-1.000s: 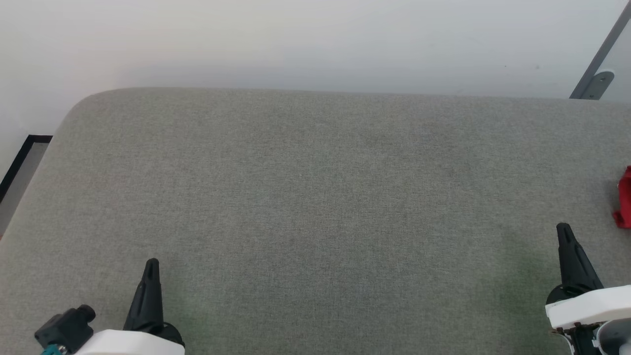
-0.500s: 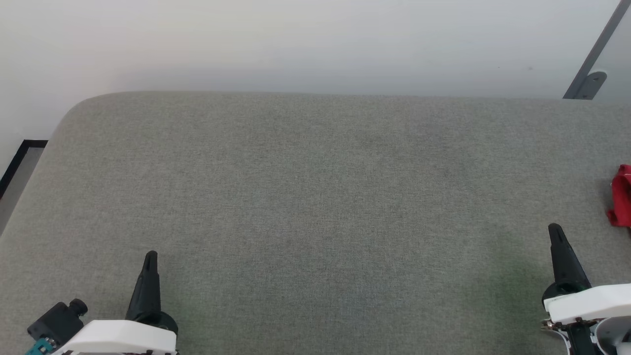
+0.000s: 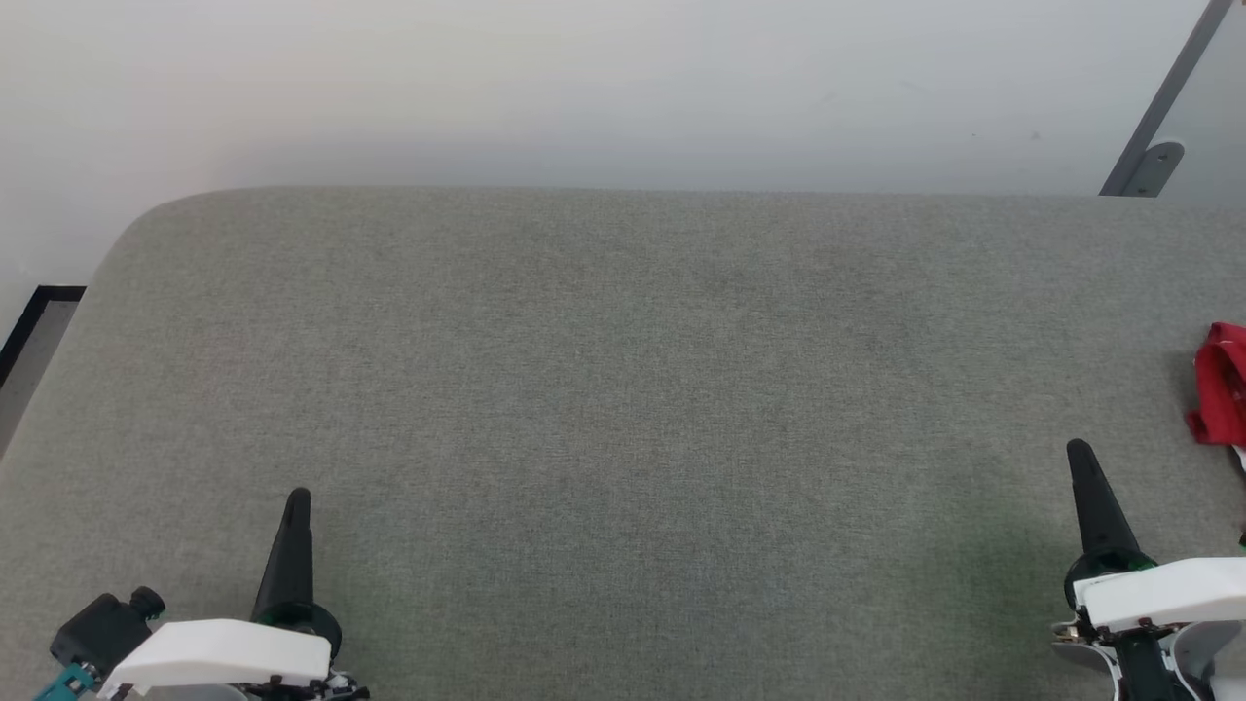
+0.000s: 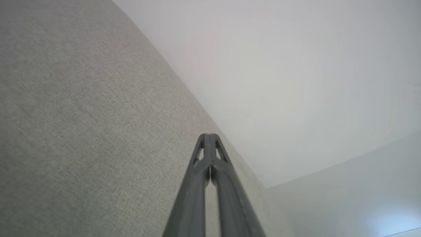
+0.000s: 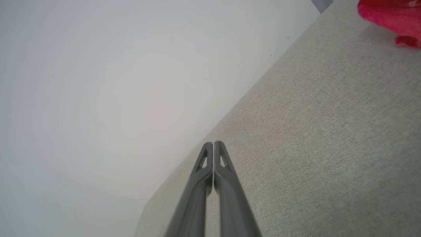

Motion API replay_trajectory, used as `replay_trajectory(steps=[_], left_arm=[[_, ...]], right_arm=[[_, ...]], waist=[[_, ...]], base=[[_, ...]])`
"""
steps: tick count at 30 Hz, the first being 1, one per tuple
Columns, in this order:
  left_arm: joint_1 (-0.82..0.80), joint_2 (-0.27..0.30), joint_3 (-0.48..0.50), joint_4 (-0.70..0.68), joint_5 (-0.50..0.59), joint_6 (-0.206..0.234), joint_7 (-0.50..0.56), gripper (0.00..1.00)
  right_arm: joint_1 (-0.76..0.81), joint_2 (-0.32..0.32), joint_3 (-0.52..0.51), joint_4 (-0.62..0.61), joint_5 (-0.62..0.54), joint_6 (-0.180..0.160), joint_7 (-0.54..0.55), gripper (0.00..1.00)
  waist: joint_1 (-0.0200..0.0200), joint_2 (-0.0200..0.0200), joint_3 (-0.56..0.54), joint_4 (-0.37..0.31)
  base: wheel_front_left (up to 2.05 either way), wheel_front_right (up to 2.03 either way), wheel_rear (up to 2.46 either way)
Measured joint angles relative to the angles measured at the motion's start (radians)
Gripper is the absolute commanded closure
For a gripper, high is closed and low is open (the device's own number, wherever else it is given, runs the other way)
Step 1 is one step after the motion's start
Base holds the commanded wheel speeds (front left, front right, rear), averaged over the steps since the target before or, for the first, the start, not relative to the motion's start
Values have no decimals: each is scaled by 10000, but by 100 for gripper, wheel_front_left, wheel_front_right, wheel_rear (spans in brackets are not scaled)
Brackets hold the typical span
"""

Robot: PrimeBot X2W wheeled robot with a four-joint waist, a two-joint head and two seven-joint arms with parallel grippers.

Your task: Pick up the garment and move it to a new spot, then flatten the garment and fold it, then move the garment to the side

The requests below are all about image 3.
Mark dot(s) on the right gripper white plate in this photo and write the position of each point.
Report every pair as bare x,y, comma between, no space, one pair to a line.
1168,594

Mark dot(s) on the grey metal bar with bracket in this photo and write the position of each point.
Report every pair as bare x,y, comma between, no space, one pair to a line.
1154,166

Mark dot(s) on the black frame strip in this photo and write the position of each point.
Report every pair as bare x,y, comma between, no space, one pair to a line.
58,293

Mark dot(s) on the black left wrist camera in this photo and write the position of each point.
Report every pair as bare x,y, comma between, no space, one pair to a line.
102,633

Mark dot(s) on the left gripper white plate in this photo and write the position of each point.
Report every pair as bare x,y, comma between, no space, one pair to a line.
224,657

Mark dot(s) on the red and white garment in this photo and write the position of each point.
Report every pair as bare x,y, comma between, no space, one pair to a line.
1225,389

